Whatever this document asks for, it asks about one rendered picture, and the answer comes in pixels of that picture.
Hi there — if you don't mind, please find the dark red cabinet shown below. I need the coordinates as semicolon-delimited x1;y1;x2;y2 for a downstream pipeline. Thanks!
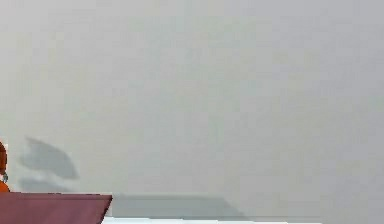
0;191;114;224

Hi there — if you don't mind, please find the orange lamp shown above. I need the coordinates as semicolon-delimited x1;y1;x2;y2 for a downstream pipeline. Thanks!
0;141;11;193

